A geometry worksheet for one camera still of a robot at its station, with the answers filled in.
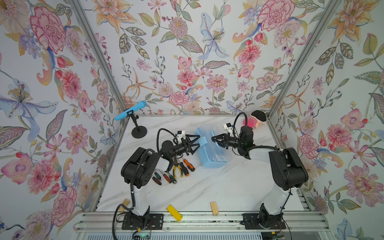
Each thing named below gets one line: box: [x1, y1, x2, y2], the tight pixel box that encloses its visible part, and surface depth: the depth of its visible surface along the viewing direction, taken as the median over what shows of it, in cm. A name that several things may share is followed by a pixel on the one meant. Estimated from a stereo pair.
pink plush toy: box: [243, 115, 266, 129], surface depth 113 cm
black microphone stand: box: [126, 110, 148, 139], surface depth 112 cm
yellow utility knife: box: [166, 204, 183, 222], surface depth 78 cm
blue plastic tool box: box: [194, 127, 228, 169], surface depth 87 cm
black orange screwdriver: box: [179, 162, 190, 177], surface depth 92 cm
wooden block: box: [210, 201, 219, 216], surface depth 79 cm
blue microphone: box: [115, 100, 147, 121], surface depth 95 cm
